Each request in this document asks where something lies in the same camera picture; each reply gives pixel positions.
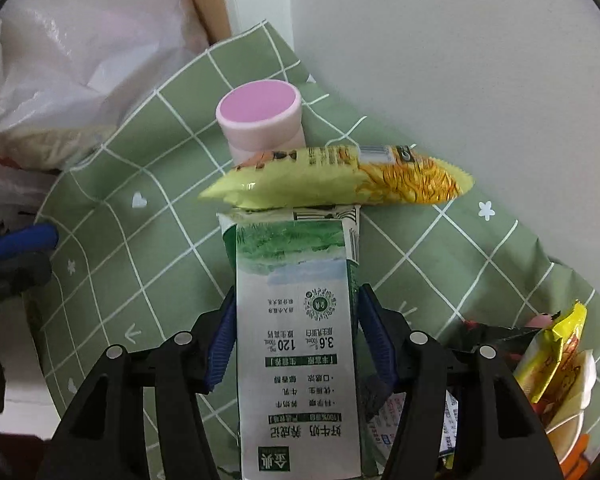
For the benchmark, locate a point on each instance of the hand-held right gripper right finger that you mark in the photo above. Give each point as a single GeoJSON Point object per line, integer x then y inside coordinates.
{"type": "Point", "coordinates": [375, 340]}

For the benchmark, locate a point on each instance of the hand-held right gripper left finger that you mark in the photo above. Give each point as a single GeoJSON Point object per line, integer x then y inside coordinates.
{"type": "Point", "coordinates": [222, 340]}

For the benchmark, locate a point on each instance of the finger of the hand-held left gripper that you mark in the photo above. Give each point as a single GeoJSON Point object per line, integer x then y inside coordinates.
{"type": "Point", "coordinates": [25, 240]}
{"type": "Point", "coordinates": [25, 270]}

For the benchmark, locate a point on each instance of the green and white milk carton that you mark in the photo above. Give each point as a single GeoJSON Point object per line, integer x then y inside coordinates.
{"type": "Point", "coordinates": [295, 360]}

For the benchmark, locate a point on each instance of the translucent plastic bag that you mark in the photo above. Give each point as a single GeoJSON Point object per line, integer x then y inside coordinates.
{"type": "Point", "coordinates": [5, 185]}

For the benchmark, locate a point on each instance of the white printed wrapper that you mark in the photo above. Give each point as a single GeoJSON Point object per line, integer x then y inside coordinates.
{"type": "Point", "coordinates": [450, 425]}

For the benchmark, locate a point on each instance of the green checked tablecloth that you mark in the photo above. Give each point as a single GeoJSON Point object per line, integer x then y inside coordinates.
{"type": "Point", "coordinates": [155, 160]}

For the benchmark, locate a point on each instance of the small yellow snack packet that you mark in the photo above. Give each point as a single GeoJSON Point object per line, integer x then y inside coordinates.
{"type": "Point", "coordinates": [555, 355]}

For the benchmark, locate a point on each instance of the white plastic bag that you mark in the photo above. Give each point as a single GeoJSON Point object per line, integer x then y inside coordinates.
{"type": "Point", "coordinates": [80, 35]}

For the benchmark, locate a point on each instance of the white noodle cup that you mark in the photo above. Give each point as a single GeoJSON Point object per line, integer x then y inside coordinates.
{"type": "Point", "coordinates": [587, 380]}

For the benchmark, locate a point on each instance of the orange snack bag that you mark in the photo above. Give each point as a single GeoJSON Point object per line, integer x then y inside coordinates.
{"type": "Point", "coordinates": [577, 452]}

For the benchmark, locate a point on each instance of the pink plastic cup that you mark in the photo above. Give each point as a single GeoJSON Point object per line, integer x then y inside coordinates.
{"type": "Point", "coordinates": [257, 110]}

